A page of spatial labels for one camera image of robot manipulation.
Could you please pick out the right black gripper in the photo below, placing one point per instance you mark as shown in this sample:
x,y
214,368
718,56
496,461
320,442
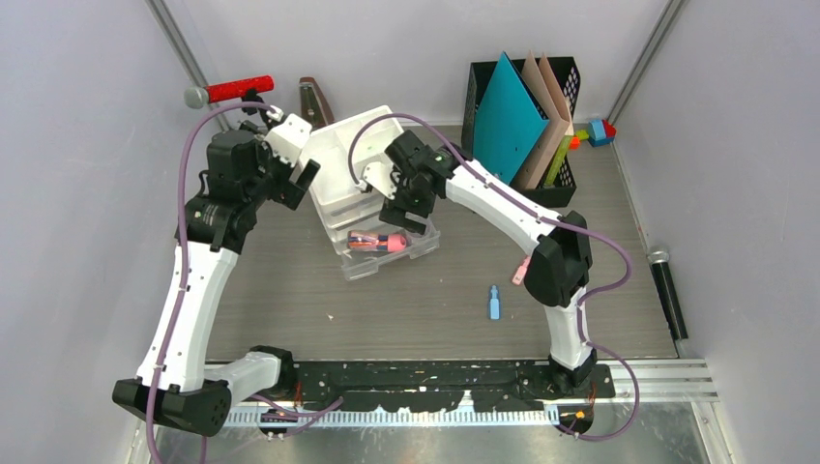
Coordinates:
x,y
393,211

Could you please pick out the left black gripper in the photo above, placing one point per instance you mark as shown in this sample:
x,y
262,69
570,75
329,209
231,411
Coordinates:
x,y
287,192

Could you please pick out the white plastic drawer unit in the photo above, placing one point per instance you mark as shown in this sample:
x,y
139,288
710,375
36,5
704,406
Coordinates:
x,y
343,208

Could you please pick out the green illustrated book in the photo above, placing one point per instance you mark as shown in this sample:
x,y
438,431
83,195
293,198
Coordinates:
x,y
557,161

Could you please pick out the pink cardboard folder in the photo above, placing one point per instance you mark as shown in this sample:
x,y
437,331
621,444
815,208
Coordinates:
x,y
542,82

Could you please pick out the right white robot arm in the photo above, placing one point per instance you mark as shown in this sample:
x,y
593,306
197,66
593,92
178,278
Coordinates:
x,y
559,251

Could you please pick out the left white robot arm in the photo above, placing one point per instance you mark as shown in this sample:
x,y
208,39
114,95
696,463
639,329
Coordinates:
x,y
171,387

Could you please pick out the brown wooden metronome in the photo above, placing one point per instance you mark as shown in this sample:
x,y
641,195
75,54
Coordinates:
x,y
314,106

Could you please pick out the teal folder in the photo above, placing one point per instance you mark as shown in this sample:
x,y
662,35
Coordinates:
x,y
506,116

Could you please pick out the orange toy block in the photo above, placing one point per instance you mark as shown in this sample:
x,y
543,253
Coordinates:
x,y
573,142

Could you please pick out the blue red toy block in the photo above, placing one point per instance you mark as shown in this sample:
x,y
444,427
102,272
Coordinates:
x,y
601,132

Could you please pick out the black microphone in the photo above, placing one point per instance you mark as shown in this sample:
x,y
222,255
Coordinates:
x,y
668,297

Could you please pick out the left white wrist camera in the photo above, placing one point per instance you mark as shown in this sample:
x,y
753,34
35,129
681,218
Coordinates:
x,y
288,137

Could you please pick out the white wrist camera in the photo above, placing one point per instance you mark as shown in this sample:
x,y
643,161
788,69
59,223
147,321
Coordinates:
x,y
288,137
377,175

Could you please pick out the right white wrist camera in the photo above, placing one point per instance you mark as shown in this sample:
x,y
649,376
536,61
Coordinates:
x,y
377,175

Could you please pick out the red handled microphone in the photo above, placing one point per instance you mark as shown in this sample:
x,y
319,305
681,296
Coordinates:
x,y
197,97

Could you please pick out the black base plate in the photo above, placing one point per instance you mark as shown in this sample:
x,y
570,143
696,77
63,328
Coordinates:
x,y
435,386

